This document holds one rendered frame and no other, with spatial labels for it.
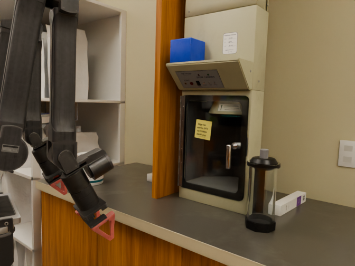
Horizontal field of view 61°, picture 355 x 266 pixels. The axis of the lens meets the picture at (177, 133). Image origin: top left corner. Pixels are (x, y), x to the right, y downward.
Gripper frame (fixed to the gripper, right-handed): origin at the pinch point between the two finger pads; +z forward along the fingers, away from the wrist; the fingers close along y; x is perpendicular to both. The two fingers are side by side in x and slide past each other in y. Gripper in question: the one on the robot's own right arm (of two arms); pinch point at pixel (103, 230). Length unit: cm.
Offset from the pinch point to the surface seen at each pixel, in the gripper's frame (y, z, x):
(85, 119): 166, 4, -53
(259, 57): 0, -21, -78
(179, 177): 27, 17, -42
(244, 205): -1, 26, -48
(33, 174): 102, 5, 4
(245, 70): -4, -20, -66
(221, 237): -11.5, 20.3, -27.7
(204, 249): -11.9, 18.9, -20.5
